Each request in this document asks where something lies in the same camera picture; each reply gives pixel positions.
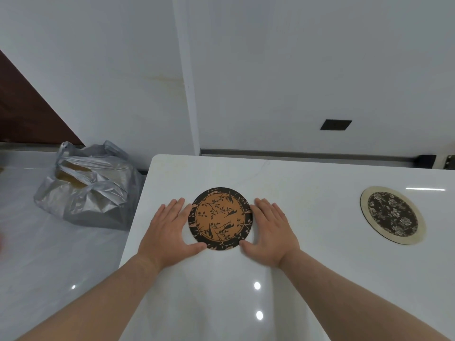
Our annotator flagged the grey metal wall rail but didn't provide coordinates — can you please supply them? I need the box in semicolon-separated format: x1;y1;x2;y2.
200;148;416;169

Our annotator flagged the brown wooden panel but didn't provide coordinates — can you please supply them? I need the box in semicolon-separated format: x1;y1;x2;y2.
0;49;86;147

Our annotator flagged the black rail end bracket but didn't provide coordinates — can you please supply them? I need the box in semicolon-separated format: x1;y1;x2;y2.
414;154;437;170

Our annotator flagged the round orange black branch-print coaster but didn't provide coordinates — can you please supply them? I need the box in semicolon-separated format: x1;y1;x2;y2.
188;187;254;251

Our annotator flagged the grey plastic bag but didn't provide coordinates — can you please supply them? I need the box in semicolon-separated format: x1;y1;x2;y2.
33;140;146;231

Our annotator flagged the person's left hand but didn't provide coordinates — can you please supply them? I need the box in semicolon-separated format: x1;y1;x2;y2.
137;197;207;273

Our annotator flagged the person's right hand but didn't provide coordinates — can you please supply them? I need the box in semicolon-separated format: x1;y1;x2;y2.
238;197;301;270

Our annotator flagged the person's right forearm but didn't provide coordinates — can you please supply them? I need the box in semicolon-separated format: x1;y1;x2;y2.
277;249;453;341

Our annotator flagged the person's left forearm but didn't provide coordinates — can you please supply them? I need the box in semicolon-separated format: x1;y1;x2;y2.
14;253;161;341

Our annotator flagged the round beige black floral coaster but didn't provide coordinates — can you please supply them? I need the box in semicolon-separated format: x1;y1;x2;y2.
360;186;427;246

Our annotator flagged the black wall socket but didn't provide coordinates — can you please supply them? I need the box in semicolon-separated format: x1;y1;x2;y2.
320;119;353;131

